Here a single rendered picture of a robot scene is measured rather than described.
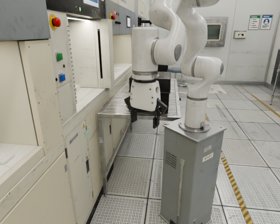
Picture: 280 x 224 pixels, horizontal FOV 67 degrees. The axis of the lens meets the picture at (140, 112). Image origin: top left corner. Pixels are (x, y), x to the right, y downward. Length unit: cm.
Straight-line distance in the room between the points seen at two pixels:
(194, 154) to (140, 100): 63
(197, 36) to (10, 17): 76
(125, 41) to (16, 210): 265
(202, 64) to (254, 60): 501
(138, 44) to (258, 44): 559
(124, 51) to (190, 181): 228
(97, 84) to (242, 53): 475
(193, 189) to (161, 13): 102
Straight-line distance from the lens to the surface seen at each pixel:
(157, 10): 75
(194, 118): 128
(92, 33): 177
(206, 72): 120
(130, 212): 182
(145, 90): 69
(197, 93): 123
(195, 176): 134
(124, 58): 321
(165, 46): 63
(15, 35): 85
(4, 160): 95
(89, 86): 184
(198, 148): 124
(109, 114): 153
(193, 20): 108
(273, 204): 216
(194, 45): 113
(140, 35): 66
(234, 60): 604
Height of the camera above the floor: 131
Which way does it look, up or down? 21 degrees down
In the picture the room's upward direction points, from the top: straight up
